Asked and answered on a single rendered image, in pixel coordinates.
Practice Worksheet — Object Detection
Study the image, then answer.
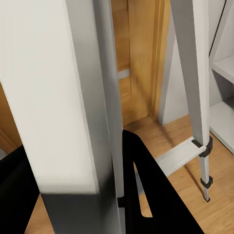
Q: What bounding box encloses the camera tripod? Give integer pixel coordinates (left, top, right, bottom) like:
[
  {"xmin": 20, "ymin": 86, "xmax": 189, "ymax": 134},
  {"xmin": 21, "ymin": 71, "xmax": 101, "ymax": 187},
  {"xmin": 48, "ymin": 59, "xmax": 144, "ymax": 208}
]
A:
[{"xmin": 0, "ymin": 0, "xmax": 213, "ymax": 234}]

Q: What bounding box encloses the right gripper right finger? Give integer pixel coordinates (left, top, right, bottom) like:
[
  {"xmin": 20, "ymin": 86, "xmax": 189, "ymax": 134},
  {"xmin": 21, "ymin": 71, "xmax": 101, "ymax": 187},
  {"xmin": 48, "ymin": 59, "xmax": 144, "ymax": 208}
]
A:
[{"xmin": 122, "ymin": 128, "xmax": 205, "ymax": 234}]

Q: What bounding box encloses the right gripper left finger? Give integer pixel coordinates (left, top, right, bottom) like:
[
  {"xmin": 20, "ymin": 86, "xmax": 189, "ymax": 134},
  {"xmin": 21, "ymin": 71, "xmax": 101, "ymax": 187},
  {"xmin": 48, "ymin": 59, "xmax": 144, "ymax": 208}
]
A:
[{"xmin": 0, "ymin": 145, "xmax": 40, "ymax": 234}]

